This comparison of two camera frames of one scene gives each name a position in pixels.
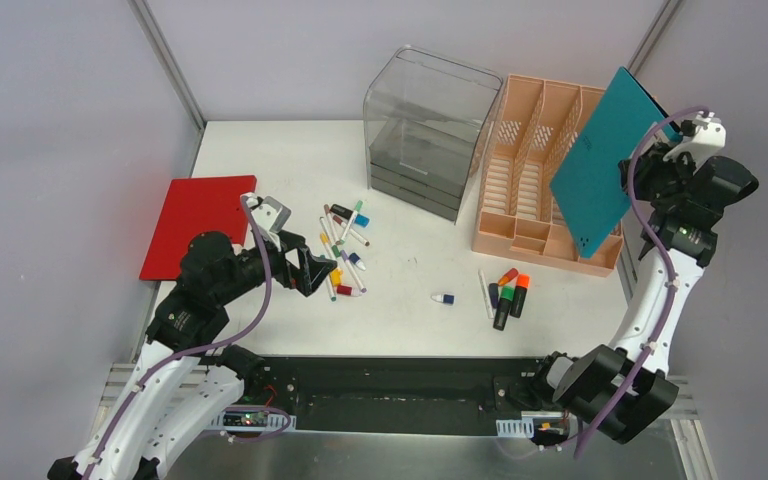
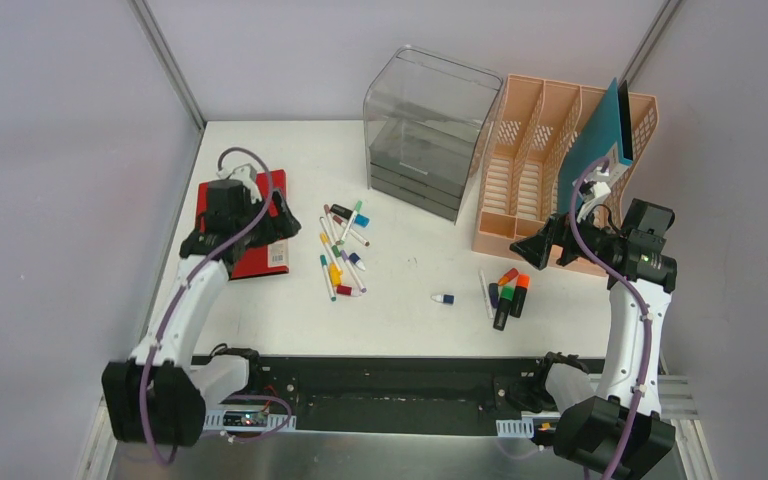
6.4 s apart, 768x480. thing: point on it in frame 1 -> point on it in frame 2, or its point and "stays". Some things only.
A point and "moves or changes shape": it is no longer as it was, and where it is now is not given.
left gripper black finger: [305, 271] -> [287, 225]
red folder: [196, 205] moves or changes shape
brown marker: [339, 221] stays
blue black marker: [347, 213] stays
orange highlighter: [520, 294] stays
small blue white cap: [447, 299] stays
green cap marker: [351, 221] stays
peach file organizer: [517, 213] stays
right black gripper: [652, 162] -> [557, 230]
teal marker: [331, 289] stays
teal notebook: [588, 187] moves or changes shape
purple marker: [357, 282] stays
